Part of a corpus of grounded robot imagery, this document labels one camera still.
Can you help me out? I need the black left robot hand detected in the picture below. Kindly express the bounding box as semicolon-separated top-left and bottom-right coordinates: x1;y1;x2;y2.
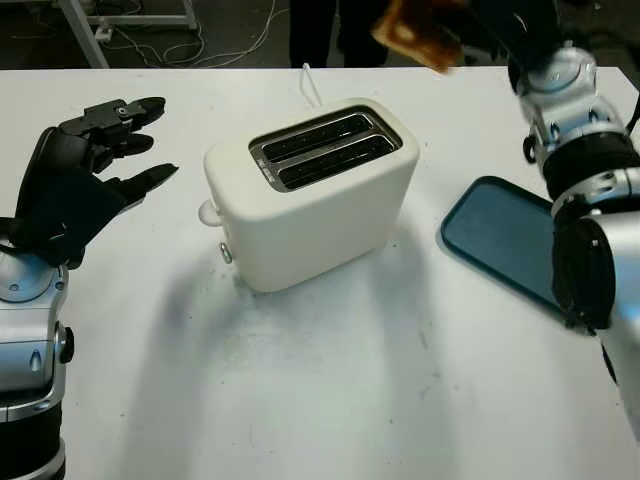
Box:
10;96;180;267

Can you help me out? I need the browned toast slice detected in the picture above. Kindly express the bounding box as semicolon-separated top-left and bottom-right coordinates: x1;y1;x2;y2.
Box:
370;0;464;76

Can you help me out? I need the blue plastic tray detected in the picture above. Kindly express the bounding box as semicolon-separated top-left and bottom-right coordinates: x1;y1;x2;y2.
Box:
439;175;576;321

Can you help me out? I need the white two-slot toaster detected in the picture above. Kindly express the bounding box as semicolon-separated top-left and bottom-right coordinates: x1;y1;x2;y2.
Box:
196;97;420;294

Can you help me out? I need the white cable on floor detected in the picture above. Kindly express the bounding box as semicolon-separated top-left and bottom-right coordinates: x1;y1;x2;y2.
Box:
102;28;207;69
198;0;279;69

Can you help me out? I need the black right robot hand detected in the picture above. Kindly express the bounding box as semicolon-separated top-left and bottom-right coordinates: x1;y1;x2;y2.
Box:
462;0;560;95

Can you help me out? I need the grey metal frame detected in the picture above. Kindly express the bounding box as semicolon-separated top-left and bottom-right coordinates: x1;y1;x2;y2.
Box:
74;0;197;70

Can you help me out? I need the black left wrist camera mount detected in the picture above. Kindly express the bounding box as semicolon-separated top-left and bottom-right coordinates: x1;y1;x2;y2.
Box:
42;224;85;271

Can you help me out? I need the white toaster power cable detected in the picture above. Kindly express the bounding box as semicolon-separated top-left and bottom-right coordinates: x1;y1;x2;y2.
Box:
298;63;326;109

